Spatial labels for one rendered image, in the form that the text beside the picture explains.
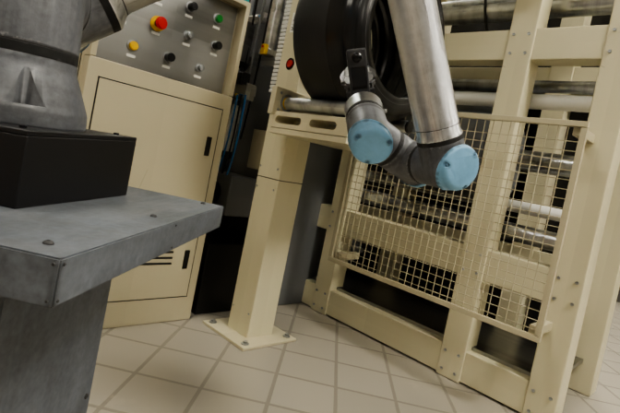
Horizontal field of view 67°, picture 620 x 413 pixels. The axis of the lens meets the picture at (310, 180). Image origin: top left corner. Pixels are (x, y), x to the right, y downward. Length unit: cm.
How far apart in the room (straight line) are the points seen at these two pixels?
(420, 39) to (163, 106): 106
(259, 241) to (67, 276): 141
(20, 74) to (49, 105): 5
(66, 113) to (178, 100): 110
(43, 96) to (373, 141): 61
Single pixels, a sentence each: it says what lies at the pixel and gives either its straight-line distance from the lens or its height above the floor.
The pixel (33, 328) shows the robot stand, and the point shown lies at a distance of 67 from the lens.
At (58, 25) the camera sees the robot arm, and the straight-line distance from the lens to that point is 68.
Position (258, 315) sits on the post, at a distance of 187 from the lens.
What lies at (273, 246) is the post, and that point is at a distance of 180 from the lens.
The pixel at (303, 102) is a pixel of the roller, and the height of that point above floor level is 90.
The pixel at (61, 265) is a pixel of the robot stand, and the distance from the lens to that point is 41.
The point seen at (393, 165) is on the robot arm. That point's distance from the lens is 103.
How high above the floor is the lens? 71
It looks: 2 degrees down
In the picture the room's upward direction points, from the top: 11 degrees clockwise
